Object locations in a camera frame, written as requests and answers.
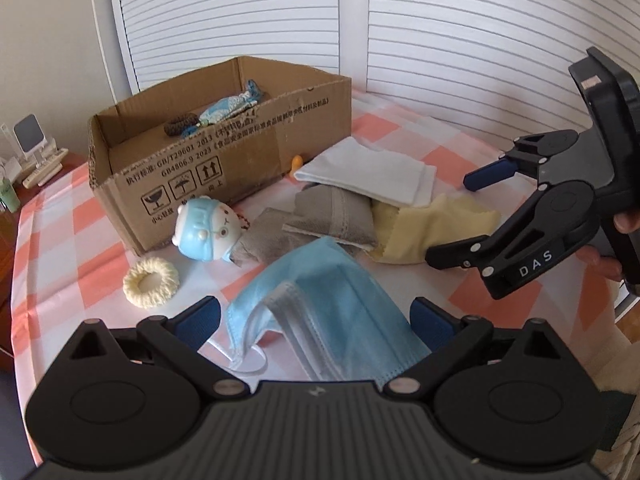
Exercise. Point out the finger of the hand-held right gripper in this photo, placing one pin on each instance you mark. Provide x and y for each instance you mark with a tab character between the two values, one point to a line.
487	172
452	255

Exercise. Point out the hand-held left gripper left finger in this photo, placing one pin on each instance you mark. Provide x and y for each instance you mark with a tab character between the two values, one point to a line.
197	317

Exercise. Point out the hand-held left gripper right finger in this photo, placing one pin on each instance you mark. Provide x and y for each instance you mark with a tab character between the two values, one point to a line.
432	322

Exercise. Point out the yellow cleaning cloth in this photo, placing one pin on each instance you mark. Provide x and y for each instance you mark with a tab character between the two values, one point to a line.
425	225

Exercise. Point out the cream fluffy scrunchie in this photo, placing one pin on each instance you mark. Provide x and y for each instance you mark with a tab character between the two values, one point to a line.
132	285

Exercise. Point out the blue-capped plush doll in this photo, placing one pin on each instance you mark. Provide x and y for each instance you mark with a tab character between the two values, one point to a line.
200	230

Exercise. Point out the blue face mask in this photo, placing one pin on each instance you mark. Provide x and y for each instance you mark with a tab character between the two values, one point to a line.
340	300

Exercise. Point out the grey fabric pouch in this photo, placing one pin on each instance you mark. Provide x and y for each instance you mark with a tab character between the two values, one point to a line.
330	215
265	240

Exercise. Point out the white cloth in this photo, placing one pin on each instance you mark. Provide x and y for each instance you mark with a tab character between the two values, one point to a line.
365	170

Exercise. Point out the brown cardboard box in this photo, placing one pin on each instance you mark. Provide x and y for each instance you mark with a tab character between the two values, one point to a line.
240	150

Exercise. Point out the small orange soft toy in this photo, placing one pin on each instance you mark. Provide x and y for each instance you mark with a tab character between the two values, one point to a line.
297	161

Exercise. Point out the person's right hand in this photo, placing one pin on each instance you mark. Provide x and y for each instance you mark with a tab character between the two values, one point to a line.
602	262

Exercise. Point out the pink checked bed sheet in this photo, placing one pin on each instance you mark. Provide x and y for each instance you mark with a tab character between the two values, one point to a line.
450	130

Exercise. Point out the white louvred wardrobe door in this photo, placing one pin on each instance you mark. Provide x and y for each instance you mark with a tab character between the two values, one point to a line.
475	35
225	15

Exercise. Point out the dark knitted scrunchie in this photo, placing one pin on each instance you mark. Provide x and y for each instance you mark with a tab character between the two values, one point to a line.
175	125

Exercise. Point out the blue patterned packet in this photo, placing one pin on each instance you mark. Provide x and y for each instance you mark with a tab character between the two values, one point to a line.
225	107

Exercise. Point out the mint green desk fan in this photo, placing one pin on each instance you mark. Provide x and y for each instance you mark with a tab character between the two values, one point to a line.
7	197

